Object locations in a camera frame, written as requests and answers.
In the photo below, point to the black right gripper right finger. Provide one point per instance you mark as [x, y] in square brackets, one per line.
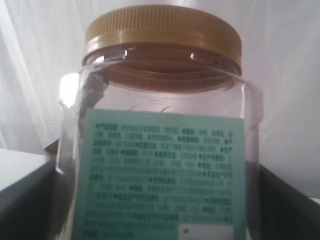
[277, 211]

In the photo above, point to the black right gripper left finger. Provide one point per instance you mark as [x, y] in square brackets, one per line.
[37, 206]

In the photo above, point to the clear jar with yellow lid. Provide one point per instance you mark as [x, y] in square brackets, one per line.
[162, 142]

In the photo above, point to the large brown paper bag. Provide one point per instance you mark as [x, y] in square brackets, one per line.
[51, 150]

